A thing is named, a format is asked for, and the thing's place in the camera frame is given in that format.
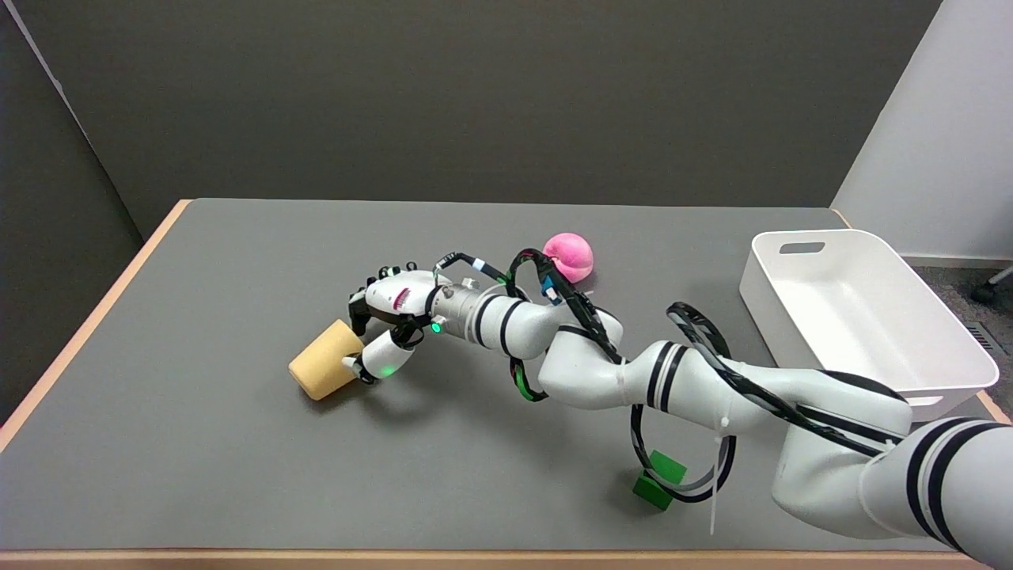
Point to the dark floor vent grille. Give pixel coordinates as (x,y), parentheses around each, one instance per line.
(983,339)

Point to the pink toy peach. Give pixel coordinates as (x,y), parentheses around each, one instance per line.
(574,252)

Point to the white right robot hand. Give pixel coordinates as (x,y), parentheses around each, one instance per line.
(404,289)

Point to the yellow ribbed plastic cup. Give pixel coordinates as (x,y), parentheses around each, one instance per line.
(320,368)

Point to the green cube block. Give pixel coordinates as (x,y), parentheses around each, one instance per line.
(669,469)

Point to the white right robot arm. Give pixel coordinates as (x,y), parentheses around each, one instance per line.
(601,372)

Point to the white plastic bin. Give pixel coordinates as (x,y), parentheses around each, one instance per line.
(855,317)

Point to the white zip tie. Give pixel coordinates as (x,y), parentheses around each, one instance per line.
(716,483)

